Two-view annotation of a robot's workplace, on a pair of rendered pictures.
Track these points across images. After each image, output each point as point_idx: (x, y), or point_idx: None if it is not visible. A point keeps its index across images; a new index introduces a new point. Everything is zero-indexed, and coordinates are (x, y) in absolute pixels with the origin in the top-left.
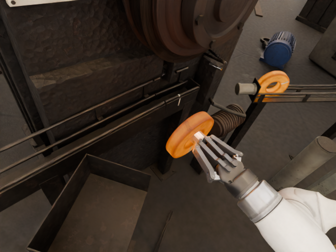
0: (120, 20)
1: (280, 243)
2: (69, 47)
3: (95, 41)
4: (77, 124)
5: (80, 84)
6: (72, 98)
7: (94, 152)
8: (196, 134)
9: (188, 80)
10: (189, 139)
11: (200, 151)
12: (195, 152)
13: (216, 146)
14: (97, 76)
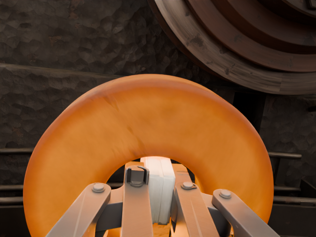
0: (152, 18)
1: None
2: (58, 36)
3: (102, 40)
4: (22, 177)
5: (43, 89)
6: (24, 112)
7: (0, 236)
8: (146, 162)
9: (301, 187)
10: (108, 170)
11: (88, 206)
12: None
13: (212, 232)
14: (79, 87)
